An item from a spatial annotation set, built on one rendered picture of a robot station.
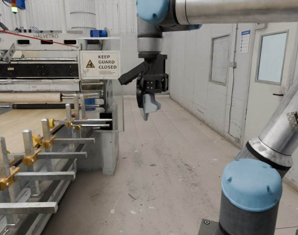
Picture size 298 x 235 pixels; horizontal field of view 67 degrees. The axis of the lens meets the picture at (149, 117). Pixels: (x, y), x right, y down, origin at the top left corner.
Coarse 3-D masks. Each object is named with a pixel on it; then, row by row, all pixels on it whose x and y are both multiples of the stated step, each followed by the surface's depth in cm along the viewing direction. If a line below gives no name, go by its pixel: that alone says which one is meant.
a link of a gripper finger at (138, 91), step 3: (138, 84) 70; (138, 87) 68; (138, 90) 69; (141, 90) 69; (138, 93) 69; (141, 93) 69; (138, 96) 69; (141, 96) 69; (138, 99) 70; (141, 99) 70; (138, 102) 70; (141, 102) 70; (138, 105) 71; (141, 105) 71
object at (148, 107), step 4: (144, 96) 71; (148, 96) 70; (144, 100) 71; (148, 100) 71; (144, 104) 71; (148, 104) 71; (152, 104) 70; (140, 108) 71; (144, 108) 72; (148, 108) 71; (152, 108) 71; (156, 108) 70; (144, 112) 72; (148, 112) 72; (144, 116) 73; (144, 120) 75
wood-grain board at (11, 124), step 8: (8, 112) 266; (16, 112) 266; (24, 112) 266; (32, 112) 266; (40, 112) 266; (48, 112) 266; (56, 112) 266; (64, 112) 266; (72, 112) 266; (0, 120) 231; (8, 120) 231; (16, 120) 231; (24, 120) 231; (32, 120) 231; (40, 120) 231; (0, 128) 205; (8, 128) 205; (16, 128) 205; (24, 128) 205; (32, 128) 205; (40, 128) 205; (56, 128) 211; (0, 136) 183; (8, 136) 183; (16, 136) 183; (40, 136) 183; (8, 144) 166; (16, 144) 166; (24, 152) 152; (16, 160) 143
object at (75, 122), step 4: (56, 120) 208; (60, 120) 208; (64, 120) 208; (76, 120) 208; (80, 120) 208; (84, 120) 208; (88, 120) 208; (92, 120) 208; (96, 120) 208; (100, 120) 208; (104, 120) 208
